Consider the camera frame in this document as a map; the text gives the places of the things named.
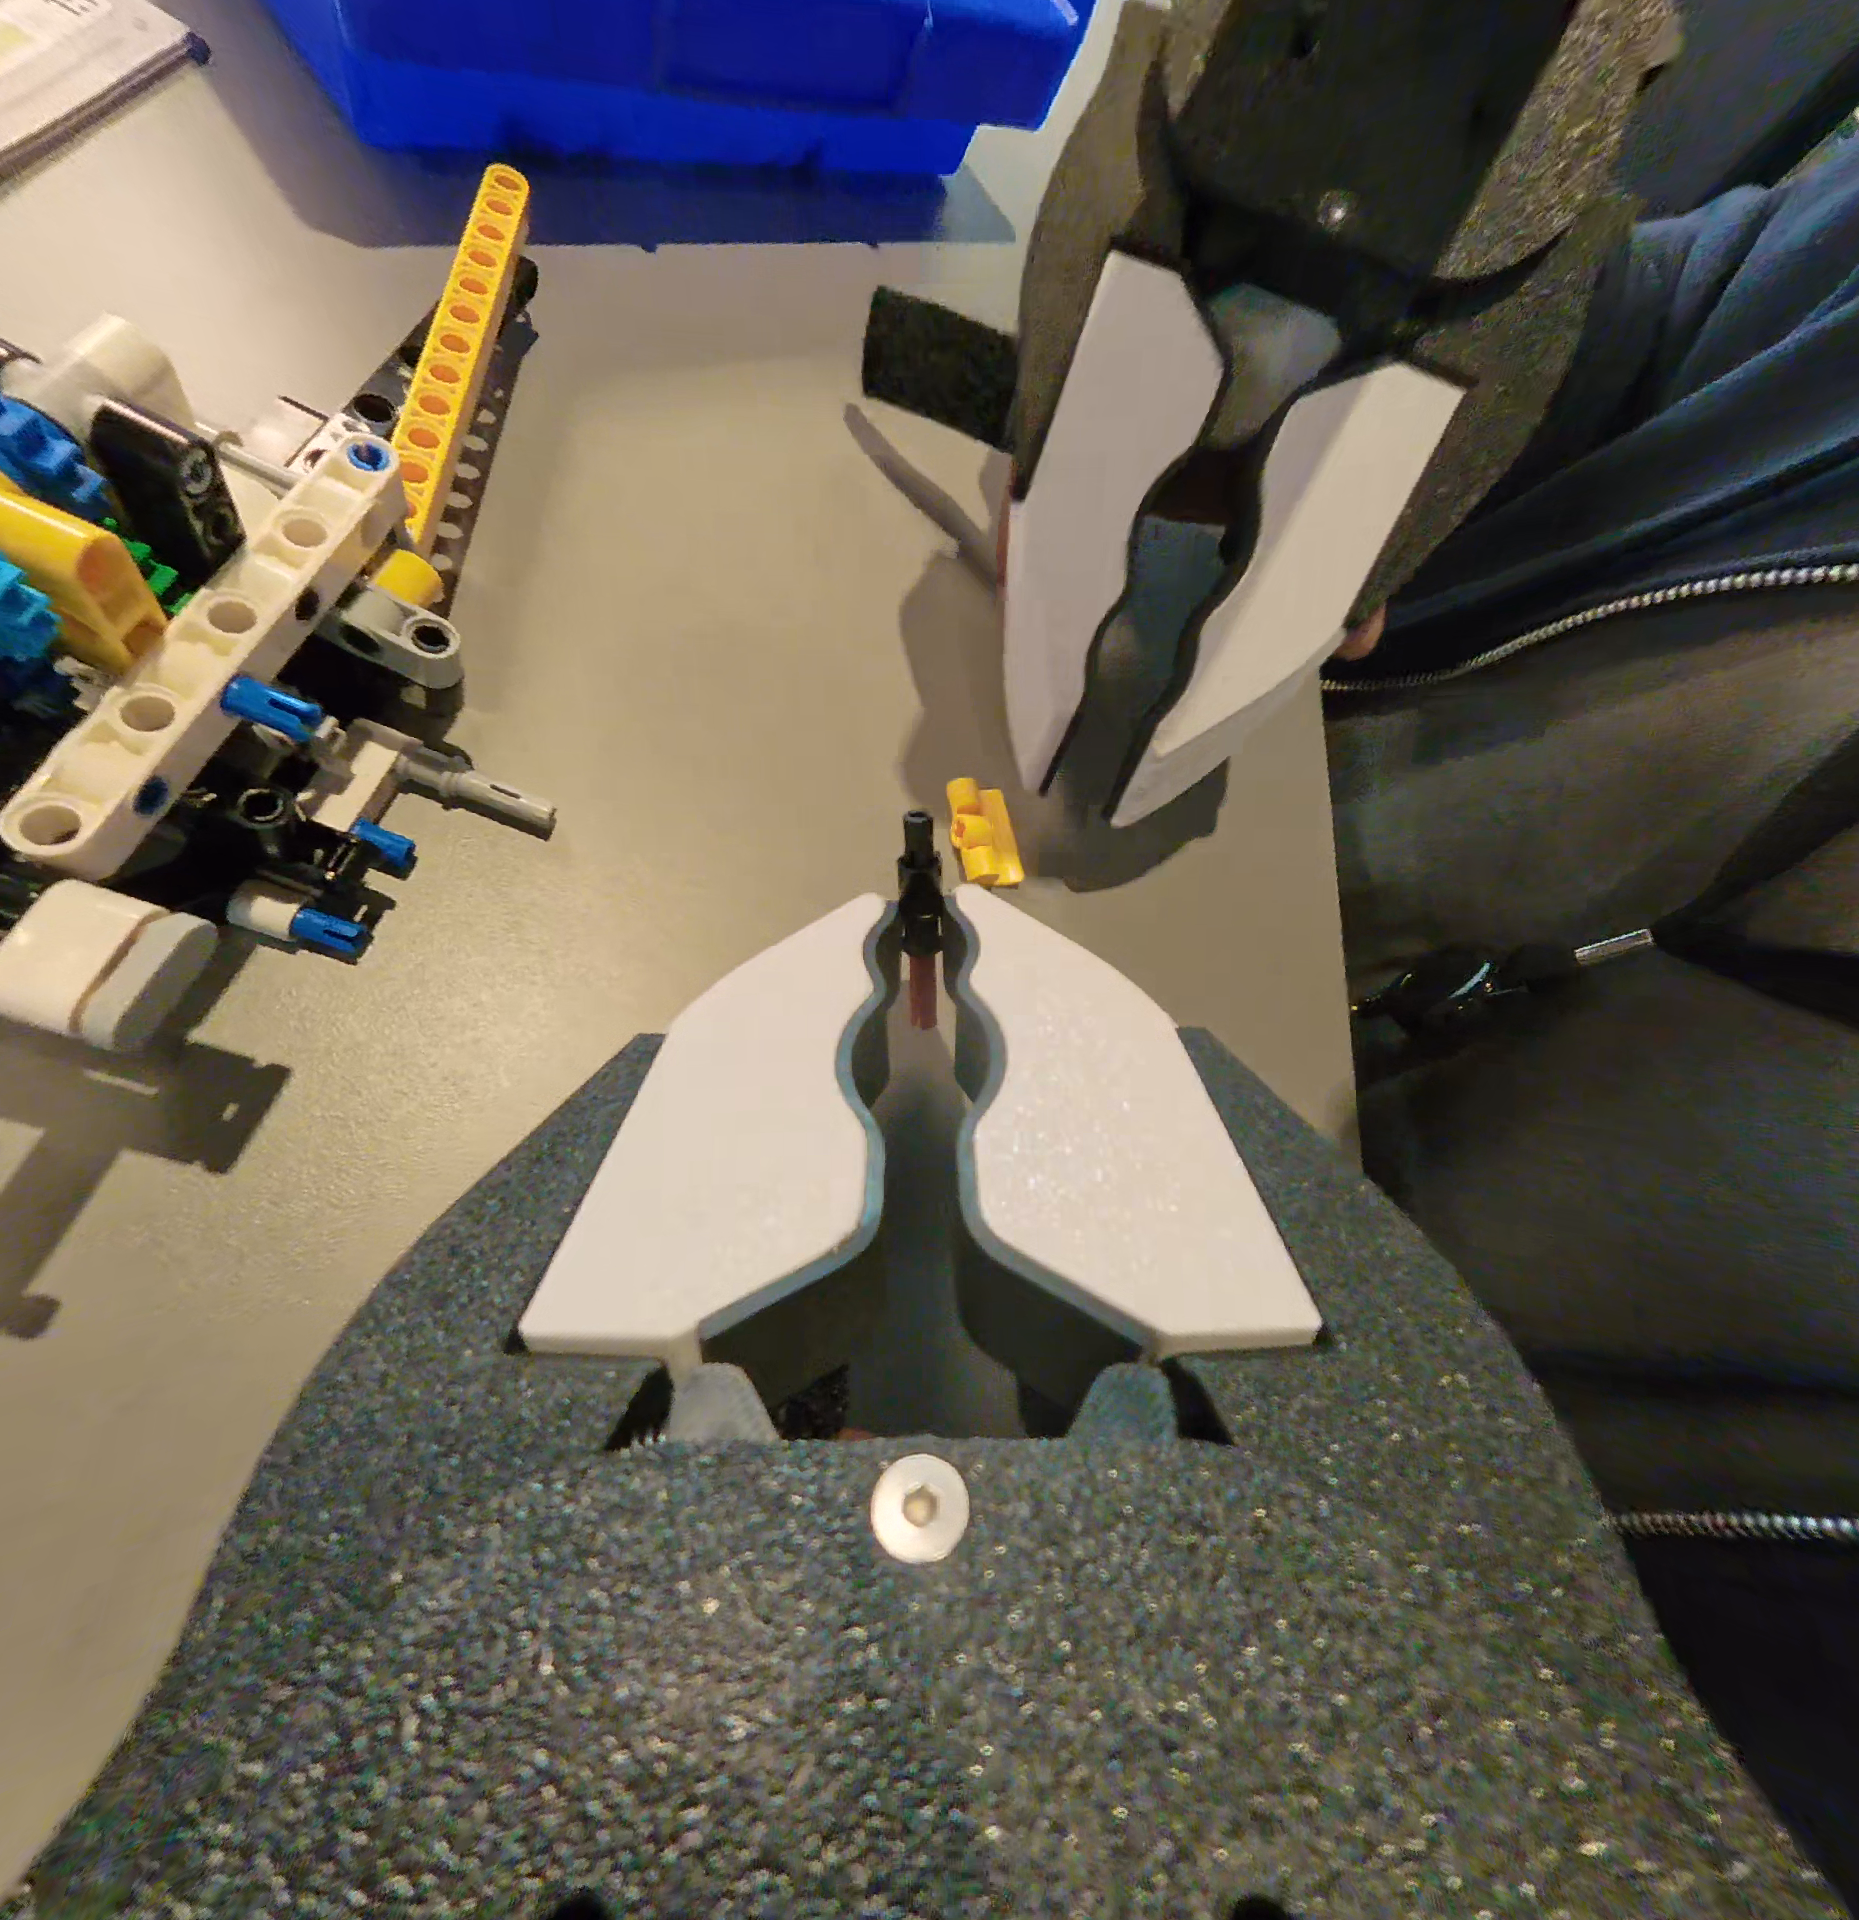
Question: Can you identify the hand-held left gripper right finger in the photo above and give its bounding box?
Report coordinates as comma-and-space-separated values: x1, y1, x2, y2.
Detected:
948, 883, 1329, 1372

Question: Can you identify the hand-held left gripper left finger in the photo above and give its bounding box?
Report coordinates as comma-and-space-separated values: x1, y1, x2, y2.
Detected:
512, 892, 889, 1371

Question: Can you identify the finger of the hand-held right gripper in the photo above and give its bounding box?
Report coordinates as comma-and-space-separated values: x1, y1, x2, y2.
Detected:
1106, 360, 1476, 829
1001, 246, 1231, 797

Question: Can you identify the black and red lego axle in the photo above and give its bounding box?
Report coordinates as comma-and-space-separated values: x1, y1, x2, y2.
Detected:
894, 811, 952, 1033

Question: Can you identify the yellow lego connector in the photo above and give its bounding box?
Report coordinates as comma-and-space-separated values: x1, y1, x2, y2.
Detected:
945, 777, 1029, 886

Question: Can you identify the blue plastic bin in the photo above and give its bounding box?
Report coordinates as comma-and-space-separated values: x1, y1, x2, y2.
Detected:
257, 0, 1099, 183

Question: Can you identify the partly built lego vehicle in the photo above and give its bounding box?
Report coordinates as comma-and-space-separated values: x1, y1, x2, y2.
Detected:
0, 161, 561, 1054

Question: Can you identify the lego instruction booklet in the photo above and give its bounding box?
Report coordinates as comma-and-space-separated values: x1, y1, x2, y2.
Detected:
0, 0, 214, 200

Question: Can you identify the navy zip jacket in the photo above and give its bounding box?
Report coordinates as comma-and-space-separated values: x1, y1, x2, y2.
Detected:
1319, 0, 1859, 1920

